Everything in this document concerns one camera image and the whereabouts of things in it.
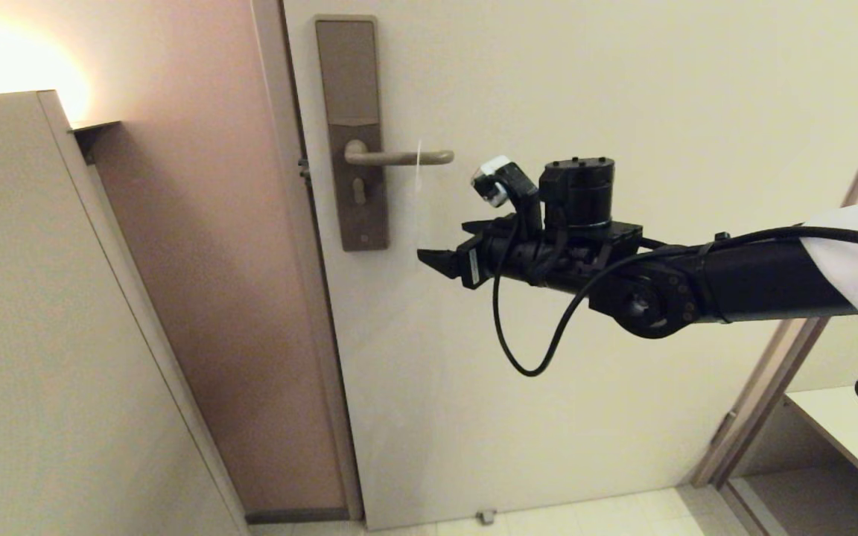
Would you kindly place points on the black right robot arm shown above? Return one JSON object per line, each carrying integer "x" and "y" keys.
{"x": 757, "y": 283}

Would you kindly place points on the black right camera bracket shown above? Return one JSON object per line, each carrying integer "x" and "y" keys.
{"x": 524, "y": 197}

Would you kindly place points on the small closet frame bracket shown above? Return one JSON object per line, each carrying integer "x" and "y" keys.
{"x": 724, "y": 428}

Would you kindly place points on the small metal floor doorstop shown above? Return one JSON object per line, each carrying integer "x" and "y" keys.
{"x": 486, "y": 517}

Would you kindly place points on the white room door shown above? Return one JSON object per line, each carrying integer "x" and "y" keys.
{"x": 585, "y": 447}

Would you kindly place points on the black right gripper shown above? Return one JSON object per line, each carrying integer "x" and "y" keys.
{"x": 522, "y": 260}

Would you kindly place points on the white closet shelf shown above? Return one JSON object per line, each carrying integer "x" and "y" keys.
{"x": 846, "y": 432}

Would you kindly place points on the brown door lock plate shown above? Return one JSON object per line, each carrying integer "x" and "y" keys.
{"x": 347, "y": 74}

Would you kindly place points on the blue do-not-disturb door hanger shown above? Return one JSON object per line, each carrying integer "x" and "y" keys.
{"x": 418, "y": 160}

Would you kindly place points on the dark brown wall ledge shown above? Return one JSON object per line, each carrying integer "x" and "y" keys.
{"x": 90, "y": 140}

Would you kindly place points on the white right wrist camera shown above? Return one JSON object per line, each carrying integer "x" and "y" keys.
{"x": 492, "y": 179}

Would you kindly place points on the beige cabinet panel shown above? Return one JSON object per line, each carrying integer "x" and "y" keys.
{"x": 42, "y": 335}

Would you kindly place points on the closet base board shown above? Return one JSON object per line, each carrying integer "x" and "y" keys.
{"x": 809, "y": 506}

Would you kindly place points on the brown skirting board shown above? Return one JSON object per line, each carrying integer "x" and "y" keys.
{"x": 295, "y": 516}

